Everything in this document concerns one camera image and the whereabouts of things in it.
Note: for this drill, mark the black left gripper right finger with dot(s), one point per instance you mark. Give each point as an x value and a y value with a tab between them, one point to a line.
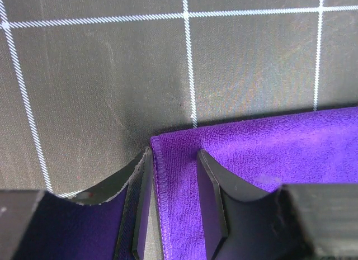
295	221

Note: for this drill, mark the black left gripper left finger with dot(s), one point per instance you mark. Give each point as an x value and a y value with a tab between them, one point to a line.
106	221

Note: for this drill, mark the purple towel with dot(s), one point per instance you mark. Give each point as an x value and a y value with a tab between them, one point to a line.
311	147

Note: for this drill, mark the black grid cutting mat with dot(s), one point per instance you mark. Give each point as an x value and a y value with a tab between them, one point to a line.
86	84

